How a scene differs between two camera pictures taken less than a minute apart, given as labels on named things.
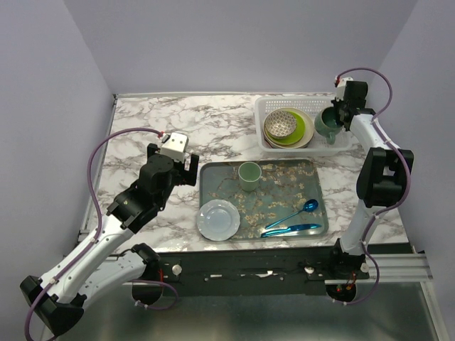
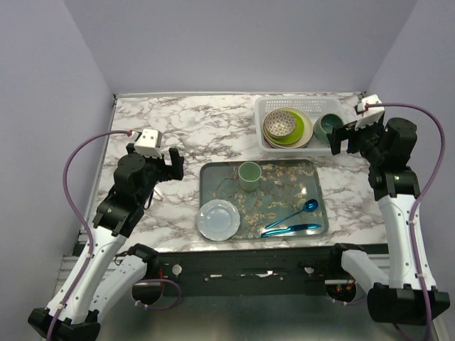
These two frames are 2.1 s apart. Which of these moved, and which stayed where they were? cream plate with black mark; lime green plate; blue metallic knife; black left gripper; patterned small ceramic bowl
Moved: black left gripper
Stayed: cream plate with black mark; lime green plate; patterned small ceramic bowl; blue metallic knife
